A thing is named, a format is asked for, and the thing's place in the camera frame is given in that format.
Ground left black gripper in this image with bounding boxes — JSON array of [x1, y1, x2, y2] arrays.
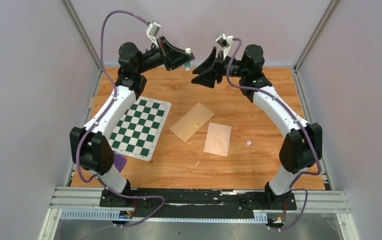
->
[[135, 36, 194, 75]]

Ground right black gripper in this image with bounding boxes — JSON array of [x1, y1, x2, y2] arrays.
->
[[191, 47, 248, 88]]

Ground white green glue stick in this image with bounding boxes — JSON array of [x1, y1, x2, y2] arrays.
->
[[184, 47, 191, 71]]

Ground tan kraft envelope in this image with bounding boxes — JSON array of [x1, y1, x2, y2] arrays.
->
[[170, 103, 214, 143]]

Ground pink paper envelope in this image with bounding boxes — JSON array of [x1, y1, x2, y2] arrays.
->
[[203, 122, 232, 157]]

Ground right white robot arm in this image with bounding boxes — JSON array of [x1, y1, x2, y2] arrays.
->
[[191, 44, 323, 209]]

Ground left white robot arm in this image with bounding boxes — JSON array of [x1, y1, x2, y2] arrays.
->
[[69, 36, 195, 207]]

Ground green white chessboard mat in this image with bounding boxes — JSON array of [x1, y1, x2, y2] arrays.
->
[[109, 96, 171, 161]]

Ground purple plastic piece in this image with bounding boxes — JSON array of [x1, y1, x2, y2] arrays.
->
[[113, 152, 127, 173]]

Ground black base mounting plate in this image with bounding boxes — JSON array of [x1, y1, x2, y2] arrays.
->
[[99, 188, 297, 219]]

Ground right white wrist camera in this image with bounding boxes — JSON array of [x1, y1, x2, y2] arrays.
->
[[215, 33, 234, 58]]

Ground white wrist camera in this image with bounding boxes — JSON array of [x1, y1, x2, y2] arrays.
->
[[146, 21, 161, 46], [215, 33, 234, 58]]

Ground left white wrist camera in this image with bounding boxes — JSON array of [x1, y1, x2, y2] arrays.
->
[[146, 21, 161, 46]]

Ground aluminium frame rail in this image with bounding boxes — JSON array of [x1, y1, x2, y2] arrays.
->
[[39, 186, 359, 240]]

